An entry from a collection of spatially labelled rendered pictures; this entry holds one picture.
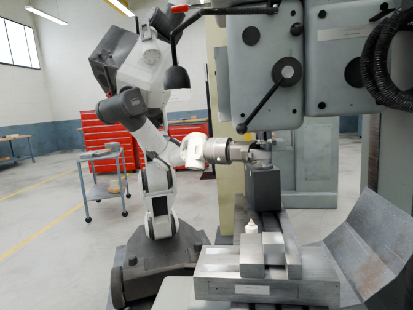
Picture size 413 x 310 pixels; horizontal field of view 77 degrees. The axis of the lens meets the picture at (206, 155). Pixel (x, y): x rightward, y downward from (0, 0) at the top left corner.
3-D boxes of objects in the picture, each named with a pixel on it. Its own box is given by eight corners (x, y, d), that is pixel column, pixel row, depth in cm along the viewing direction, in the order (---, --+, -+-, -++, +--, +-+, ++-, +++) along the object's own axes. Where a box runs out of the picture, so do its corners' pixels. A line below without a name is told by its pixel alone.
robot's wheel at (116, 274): (117, 291, 147) (112, 259, 143) (126, 289, 148) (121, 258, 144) (114, 318, 128) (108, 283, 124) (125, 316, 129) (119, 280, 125)
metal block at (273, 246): (263, 264, 67) (262, 243, 66) (262, 251, 73) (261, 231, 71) (284, 265, 66) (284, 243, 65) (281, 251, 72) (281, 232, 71)
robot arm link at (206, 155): (214, 133, 83) (184, 134, 87) (211, 167, 81) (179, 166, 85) (227, 143, 93) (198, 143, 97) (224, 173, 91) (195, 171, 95)
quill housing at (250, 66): (232, 135, 69) (224, 3, 63) (233, 127, 89) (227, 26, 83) (306, 130, 66) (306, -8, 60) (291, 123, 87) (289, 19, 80)
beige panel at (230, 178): (214, 246, 259) (194, -8, 215) (217, 227, 298) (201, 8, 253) (268, 246, 252) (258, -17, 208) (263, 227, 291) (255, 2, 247)
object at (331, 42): (308, 119, 64) (308, 3, 59) (289, 114, 88) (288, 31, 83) (393, 113, 61) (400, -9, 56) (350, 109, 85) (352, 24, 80)
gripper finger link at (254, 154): (271, 160, 74) (249, 159, 77) (270, 149, 74) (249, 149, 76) (270, 161, 73) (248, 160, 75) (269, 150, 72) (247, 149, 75)
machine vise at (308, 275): (194, 300, 67) (190, 262, 65) (204, 264, 81) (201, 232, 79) (340, 307, 61) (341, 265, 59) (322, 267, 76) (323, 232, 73)
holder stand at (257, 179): (254, 212, 117) (252, 168, 113) (244, 195, 138) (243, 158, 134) (281, 210, 117) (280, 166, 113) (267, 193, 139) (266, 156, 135)
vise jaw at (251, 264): (239, 277, 64) (238, 262, 63) (241, 245, 78) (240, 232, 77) (265, 278, 63) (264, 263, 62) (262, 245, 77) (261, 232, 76)
